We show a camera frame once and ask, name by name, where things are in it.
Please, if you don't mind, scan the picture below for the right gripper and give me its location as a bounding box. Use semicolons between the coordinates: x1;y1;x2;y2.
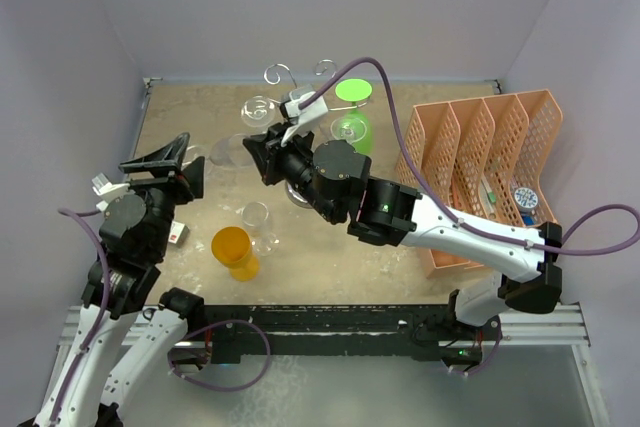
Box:
244;119;341;222

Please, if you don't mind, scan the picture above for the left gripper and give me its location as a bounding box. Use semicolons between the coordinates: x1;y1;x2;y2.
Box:
121;133;204;257

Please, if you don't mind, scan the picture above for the clear wine glass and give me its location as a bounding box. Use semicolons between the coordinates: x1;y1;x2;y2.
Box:
240;95;277;132
241;202;280;257
183;134;253;173

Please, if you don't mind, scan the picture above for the orange plastic wine glass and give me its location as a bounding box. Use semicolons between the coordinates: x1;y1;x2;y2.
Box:
211;226;260;282

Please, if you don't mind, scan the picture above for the green plastic wine glass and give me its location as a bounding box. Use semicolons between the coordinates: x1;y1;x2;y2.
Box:
331;78;373;155

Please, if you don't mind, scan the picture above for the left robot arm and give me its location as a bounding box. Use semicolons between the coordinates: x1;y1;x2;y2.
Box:
26;132;206;426

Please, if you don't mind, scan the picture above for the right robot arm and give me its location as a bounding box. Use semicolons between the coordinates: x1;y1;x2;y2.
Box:
242;124;562;338

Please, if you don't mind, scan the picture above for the chrome wine glass rack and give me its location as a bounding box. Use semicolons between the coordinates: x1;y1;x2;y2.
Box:
243;57;374;210

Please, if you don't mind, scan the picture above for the small white card box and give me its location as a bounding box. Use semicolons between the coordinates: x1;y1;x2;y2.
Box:
168;221;190;247

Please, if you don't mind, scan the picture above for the orange plastic file organizer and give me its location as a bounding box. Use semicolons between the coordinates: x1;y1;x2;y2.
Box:
394;89;565;279

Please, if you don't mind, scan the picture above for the green white pen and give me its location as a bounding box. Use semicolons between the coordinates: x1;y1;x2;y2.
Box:
481;177;497;204

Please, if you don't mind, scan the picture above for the blue patterned round item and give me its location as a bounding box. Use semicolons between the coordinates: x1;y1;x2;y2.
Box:
512;187;539;214

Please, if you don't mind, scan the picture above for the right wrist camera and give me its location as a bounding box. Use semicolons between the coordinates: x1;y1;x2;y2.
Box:
280;84;329;146

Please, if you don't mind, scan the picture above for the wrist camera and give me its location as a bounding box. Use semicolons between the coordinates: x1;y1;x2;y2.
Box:
280;84;329;146
92;173;130;212

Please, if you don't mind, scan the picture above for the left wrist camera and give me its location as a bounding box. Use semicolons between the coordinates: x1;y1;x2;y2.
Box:
92;173;130;212

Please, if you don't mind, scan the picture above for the black base frame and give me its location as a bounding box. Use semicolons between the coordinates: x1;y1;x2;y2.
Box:
179;304;501;367

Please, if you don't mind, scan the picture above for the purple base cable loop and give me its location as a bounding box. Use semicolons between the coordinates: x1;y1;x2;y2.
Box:
167;317;272;392

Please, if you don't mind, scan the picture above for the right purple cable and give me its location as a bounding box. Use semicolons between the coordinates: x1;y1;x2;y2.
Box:
297;56;640;254

